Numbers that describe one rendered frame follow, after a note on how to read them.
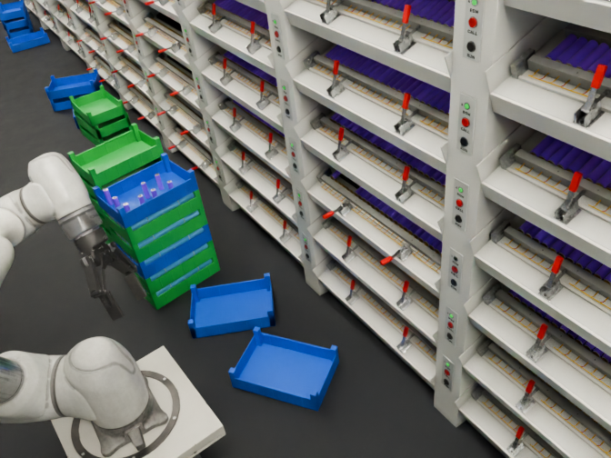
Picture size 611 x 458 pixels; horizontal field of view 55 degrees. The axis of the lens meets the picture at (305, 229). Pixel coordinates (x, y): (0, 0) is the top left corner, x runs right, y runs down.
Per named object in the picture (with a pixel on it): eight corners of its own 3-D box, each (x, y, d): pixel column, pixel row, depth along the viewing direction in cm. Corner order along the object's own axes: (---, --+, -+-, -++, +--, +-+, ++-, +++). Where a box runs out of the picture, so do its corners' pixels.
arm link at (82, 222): (99, 201, 145) (111, 222, 146) (71, 216, 147) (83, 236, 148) (80, 208, 136) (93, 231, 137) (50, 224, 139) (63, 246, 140)
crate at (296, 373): (232, 387, 190) (227, 372, 185) (258, 341, 204) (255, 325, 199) (317, 412, 179) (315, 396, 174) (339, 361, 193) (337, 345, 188)
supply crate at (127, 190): (125, 228, 196) (118, 210, 191) (99, 205, 209) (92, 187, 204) (198, 189, 211) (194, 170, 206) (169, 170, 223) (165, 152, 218)
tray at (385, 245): (443, 302, 150) (435, 283, 143) (311, 199, 191) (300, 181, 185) (496, 250, 153) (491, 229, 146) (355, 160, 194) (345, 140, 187)
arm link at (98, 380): (145, 427, 147) (117, 373, 133) (74, 434, 147) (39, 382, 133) (155, 374, 159) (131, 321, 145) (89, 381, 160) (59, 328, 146)
